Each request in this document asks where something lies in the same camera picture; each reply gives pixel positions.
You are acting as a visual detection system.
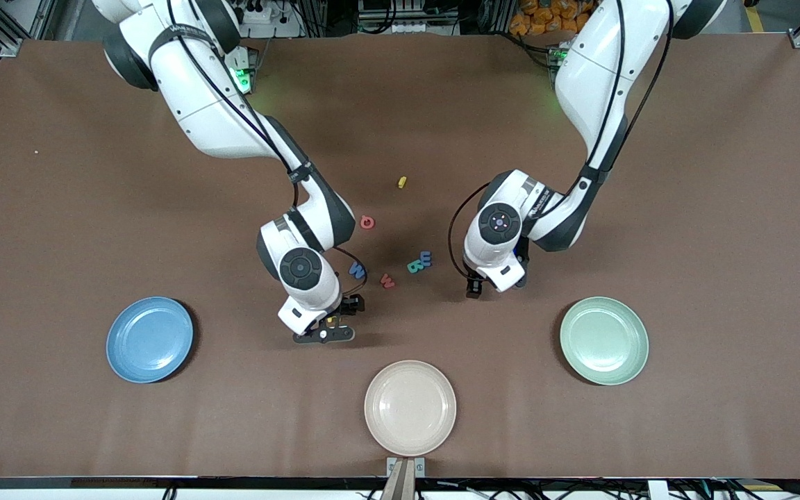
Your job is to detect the beige plate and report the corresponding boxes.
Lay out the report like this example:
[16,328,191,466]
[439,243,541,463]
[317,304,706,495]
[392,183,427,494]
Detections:
[364,360,458,457]

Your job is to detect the green plate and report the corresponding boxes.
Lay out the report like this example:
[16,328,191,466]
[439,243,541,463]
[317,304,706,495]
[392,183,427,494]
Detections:
[559,297,649,386]

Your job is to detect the blue plate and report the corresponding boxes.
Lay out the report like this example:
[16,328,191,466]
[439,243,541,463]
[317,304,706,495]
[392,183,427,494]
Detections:
[106,297,194,384]

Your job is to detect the pile of orange objects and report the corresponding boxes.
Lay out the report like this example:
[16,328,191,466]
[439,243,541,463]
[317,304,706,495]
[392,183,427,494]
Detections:
[509,0,581,37]

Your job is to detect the white power strip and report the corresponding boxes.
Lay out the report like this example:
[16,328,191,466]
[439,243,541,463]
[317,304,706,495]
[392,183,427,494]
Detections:
[240,0,283,25]

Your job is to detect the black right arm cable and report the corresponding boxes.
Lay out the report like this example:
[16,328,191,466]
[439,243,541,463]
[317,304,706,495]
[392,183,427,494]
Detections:
[164,0,369,298]

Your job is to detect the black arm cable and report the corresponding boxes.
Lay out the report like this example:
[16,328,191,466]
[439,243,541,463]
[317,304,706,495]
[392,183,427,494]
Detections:
[164,0,369,298]
[448,0,673,282]

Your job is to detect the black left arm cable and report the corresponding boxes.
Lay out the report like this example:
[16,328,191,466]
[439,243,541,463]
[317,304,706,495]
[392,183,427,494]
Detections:
[448,0,673,282]

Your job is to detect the metal mount bracket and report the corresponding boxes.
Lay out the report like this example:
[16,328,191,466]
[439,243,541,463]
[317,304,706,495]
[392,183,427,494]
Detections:
[386,456,426,500]

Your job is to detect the black table edge rail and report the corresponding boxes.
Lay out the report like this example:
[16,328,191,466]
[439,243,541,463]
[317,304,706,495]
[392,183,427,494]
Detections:
[0,476,800,491]

